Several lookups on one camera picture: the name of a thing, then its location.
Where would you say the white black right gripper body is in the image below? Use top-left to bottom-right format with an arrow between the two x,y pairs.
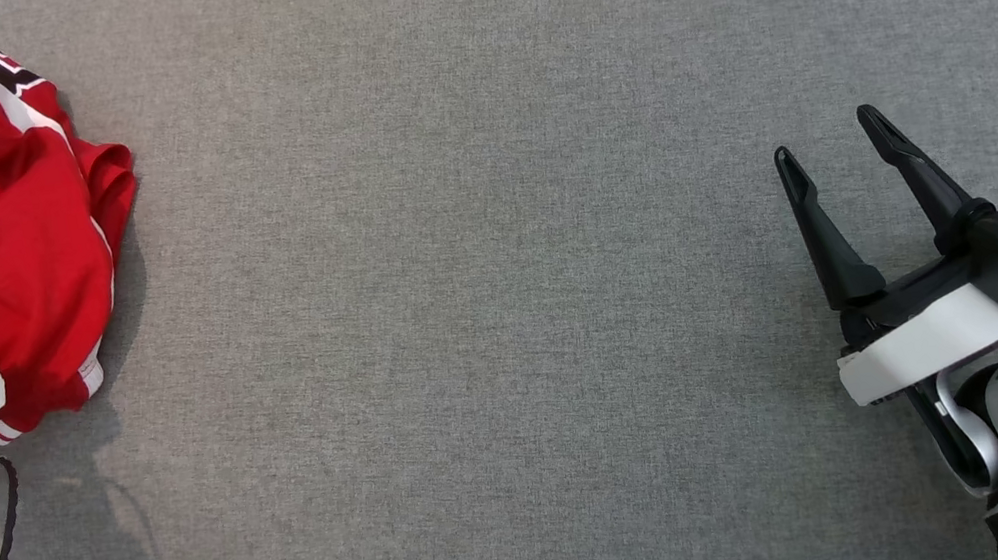
821,242 -> 998,412

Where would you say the grey fabric sofa surface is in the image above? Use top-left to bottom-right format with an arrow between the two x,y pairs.
0,0 -> 998,560

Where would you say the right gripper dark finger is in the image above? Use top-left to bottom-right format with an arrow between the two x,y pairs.
772,133 -> 891,320
854,86 -> 998,268

